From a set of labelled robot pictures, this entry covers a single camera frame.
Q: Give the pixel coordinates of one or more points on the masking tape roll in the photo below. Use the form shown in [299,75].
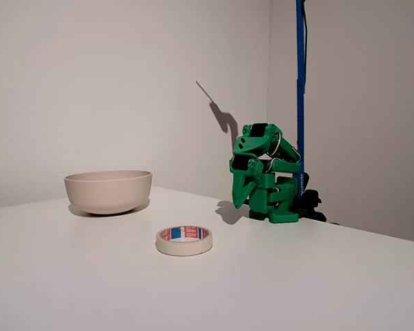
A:
[184,245]

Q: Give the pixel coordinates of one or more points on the beige bowl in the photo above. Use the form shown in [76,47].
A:
[107,193]

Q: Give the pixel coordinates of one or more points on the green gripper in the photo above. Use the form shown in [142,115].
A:
[241,183]

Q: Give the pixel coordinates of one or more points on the black table clamp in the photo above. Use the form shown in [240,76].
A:
[311,200]

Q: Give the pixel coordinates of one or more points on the blue stand pole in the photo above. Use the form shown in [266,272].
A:
[301,103]

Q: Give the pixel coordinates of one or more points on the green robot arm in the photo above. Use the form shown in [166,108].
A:
[262,203]

